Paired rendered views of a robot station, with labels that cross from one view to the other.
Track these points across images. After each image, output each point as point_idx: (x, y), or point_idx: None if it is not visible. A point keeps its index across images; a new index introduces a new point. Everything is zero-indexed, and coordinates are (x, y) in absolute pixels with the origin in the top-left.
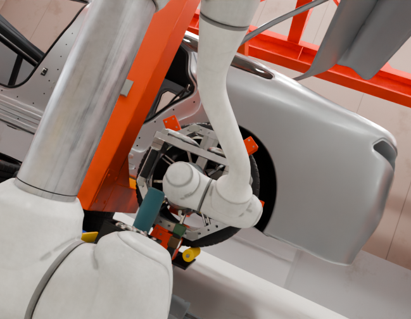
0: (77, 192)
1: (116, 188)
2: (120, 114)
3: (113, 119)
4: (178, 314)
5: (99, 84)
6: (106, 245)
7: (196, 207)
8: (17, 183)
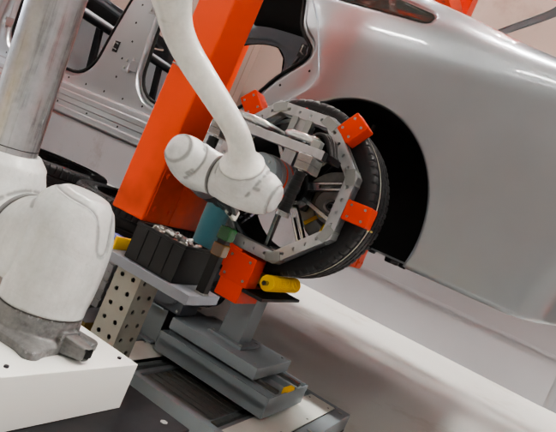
0: (33, 149)
1: (186, 196)
2: (181, 93)
3: (173, 100)
4: (259, 364)
5: (38, 46)
6: (44, 190)
7: (203, 189)
8: None
